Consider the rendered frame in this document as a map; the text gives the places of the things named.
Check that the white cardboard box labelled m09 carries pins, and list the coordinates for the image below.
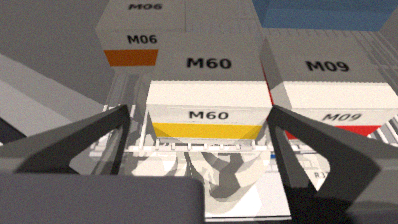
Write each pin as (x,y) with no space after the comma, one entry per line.
(328,79)

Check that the white wire shelf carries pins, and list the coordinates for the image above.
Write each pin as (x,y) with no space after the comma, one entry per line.
(241,148)

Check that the white cardboard box with yellow band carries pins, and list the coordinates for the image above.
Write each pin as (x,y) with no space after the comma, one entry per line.
(316,167)

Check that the light blue flat block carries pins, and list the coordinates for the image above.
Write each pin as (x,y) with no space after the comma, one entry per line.
(365,6)
(316,19)

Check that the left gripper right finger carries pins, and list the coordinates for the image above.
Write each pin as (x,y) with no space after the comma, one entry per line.
(363,171)

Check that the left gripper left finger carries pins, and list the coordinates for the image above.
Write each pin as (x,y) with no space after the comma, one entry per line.
(50,152)

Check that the white cardboard cryo box m60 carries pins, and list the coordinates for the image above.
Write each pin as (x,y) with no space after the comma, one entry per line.
(208,88)

